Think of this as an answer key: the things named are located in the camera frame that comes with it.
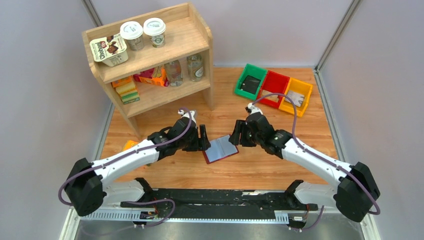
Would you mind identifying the red leather card holder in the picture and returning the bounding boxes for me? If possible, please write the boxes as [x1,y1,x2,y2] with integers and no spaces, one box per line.
[203,134,239,165]

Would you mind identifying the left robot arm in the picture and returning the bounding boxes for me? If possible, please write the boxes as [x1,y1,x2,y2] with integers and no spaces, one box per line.
[59,113,211,217]

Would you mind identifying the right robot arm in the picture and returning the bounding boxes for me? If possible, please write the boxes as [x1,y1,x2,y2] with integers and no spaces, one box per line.
[229,112,381,223]

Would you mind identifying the tan card in red bin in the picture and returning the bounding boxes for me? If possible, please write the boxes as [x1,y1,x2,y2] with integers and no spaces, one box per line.
[261,90,279,103]

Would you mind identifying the black card in green bin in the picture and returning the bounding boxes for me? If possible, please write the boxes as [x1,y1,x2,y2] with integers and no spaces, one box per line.
[240,75,261,95]

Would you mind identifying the silver card in yellow bin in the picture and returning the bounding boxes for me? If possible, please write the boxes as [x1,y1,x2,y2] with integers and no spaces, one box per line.
[286,90,305,107]

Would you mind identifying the red plastic bin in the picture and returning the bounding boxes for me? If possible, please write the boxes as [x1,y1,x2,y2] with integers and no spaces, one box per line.
[256,70,290,109]

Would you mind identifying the yellow plastic bin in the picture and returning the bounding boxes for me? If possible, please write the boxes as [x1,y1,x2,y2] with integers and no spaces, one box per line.
[278,77,313,117]

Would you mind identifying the orange green small box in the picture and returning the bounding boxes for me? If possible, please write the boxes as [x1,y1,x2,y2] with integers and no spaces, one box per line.
[122,140,139,151]

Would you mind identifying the green plastic bin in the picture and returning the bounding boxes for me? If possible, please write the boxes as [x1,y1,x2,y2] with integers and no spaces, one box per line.
[234,63,268,101]

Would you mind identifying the left glass bottle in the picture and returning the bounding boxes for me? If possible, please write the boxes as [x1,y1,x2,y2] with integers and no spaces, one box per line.
[164,60,183,87]

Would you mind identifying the glass bottle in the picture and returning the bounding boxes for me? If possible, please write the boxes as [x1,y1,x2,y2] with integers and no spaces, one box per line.
[186,53,204,82]
[164,60,183,87]

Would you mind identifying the orange pink snack box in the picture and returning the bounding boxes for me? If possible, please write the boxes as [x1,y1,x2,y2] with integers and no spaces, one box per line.
[133,65,169,87]

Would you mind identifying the wooden two-tier shelf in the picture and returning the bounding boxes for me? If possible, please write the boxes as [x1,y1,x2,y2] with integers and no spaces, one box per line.
[82,2,215,139]

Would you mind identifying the right glass bottle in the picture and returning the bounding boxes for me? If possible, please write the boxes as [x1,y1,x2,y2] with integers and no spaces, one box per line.
[186,53,204,82]

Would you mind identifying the stacked yellow green sponges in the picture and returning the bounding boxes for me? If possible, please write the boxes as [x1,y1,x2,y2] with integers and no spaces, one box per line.
[111,76,140,105]

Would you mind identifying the right white-lidded coffee cup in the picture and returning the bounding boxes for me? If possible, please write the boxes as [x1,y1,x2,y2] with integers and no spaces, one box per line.
[143,17,166,48]

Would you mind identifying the white-lidded coffee cup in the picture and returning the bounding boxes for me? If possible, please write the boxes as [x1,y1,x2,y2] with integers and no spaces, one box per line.
[119,21,145,51]
[143,17,166,48]

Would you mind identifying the Chobani yogurt cup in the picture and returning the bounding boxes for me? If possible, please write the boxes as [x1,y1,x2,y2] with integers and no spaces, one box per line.
[89,33,129,67]

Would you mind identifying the left white-lidded coffee cup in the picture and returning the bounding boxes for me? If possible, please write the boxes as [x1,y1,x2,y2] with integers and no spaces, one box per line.
[119,21,145,51]

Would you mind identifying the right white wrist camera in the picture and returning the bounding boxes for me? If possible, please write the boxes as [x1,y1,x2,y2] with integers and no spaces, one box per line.
[245,102,263,116]

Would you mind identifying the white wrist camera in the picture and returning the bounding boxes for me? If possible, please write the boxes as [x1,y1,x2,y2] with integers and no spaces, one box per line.
[178,109,197,125]
[245,102,263,116]

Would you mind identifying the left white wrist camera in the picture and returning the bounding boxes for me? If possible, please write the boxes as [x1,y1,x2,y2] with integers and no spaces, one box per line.
[178,109,197,125]

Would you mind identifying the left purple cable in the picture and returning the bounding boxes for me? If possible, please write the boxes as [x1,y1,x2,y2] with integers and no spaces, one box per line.
[58,106,193,229]

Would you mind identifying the purple cable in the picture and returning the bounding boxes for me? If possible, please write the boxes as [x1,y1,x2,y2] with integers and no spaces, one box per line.
[58,106,193,229]
[246,93,382,232]

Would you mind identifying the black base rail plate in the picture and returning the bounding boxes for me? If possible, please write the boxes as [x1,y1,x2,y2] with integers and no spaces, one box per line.
[120,188,319,228]

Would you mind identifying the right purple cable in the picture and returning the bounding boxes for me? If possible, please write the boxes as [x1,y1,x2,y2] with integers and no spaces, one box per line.
[246,93,382,232]

